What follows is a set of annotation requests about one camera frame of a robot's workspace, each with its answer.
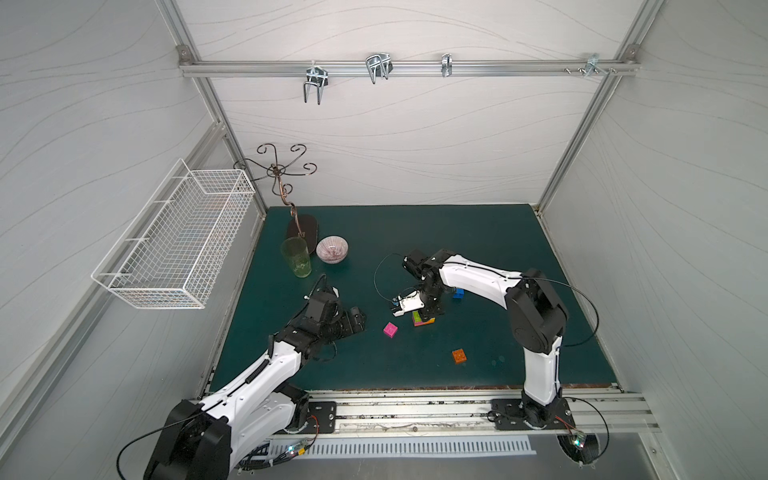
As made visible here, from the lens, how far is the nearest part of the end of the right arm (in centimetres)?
69

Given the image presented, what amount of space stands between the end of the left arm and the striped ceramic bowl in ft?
0.93

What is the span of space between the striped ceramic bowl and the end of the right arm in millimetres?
338

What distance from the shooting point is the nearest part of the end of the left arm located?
607mm

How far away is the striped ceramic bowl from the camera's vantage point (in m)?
1.05
